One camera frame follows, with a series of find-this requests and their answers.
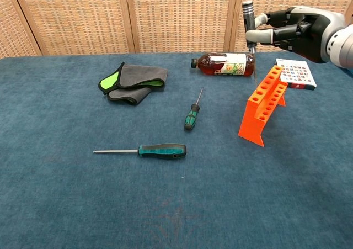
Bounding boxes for grey green folded cloth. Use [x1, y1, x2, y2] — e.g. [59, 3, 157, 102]
[98, 62, 168, 106]

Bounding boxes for white picture card box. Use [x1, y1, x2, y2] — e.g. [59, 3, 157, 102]
[275, 57, 318, 91]

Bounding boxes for large teal black screwdriver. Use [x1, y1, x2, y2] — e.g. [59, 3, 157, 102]
[93, 143, 188, 161]

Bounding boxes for orange tool rack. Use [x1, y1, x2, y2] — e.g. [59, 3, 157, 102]
[238, 65, 288, 148]

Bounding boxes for brown tea bottle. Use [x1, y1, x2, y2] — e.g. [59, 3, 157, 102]
[190, 52, 256, 77]

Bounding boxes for silver black precision screwdriver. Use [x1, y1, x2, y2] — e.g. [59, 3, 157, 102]
[242, 0, 260, 88]

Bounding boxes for wicker folding screen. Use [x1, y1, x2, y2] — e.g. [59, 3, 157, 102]
[0, 0, 353, 59]

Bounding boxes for small green black screwdriver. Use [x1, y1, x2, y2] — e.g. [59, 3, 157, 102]
[184, 88, 204, 131]

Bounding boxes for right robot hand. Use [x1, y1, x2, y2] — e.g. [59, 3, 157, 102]
[245, 6, 347, 65]

